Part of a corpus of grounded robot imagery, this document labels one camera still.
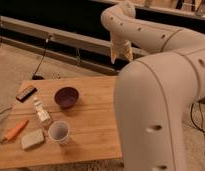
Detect black board eraser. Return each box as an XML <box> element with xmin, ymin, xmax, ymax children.
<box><xmin>16</xmin><ymin>85</ymin><xmax>37</xmax><ymax>102</ymax></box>

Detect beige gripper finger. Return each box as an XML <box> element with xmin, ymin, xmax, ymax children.
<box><xmin>111</xmin><ymin>52</ymin><xmax>118</xmax><ymax>64</ymax></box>
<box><xmin>124</xmin><ymin>41</ymin><xmax>133</xmax><ymax>61</ymax></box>

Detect black cable with plug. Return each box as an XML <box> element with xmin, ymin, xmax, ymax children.
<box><xmin>31</xmin><ymin>34</ymin><xmax>53</xmax><ymax>81</ymax></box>

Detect orange carrot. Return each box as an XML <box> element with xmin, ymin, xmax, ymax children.
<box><xmin>4</xmin><ymin>120</ymin><xmax>28</xmax><ymax>141</ymax></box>

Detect dark purple bowl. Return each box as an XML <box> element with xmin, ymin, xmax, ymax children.
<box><xmin>54</xmin><ymin>87</ymin><xmax>79</xmax><ymax>108</ymax></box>

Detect wooden table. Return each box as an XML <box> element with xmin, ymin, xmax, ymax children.
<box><xmin>0</xmin><ymin>76</ymin><xmax>121</xmax><ymax>169</ymax></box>

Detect grey wall rail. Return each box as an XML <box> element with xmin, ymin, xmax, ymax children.
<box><xmin>0</xmin><ymin>14</ymin><xmax>147</xmax><ymax>76</ymax></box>

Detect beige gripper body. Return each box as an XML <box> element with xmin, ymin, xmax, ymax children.
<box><xmin>110</xmin><ymin>33</ymin><xmax>129</xmax><ymax>55</ymax></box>

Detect beige sponge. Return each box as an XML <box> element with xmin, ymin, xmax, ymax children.
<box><xmin>21</xmin><ymin>129</ymin><xmax>44</xmax><ymax>150</ymax></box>

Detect black cable at right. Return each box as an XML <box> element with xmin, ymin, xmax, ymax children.
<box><xmin>189</xmin><ymin>101</ymin><xmax>205</xmax><ymax>158</ymax></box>

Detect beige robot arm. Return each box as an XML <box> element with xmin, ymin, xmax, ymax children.
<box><xmin>101</xmin><ymin>0</ymin><xmax>205</xmax><ymax>171</ymax></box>

